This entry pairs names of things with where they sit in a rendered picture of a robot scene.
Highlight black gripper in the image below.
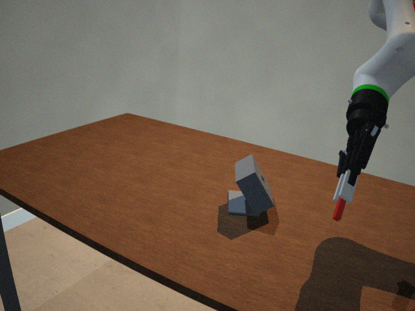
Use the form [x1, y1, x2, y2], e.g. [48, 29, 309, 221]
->
[333, 109, 381, 206]

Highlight grey sloped panel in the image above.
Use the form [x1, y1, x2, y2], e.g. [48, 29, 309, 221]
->
[228, 154, 274, 216]

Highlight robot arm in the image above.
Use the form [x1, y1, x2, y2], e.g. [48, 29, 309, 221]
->
[346, 0, 415, 129]

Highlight red peg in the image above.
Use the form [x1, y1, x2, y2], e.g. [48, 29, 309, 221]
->
[332, 197, 346, 221]

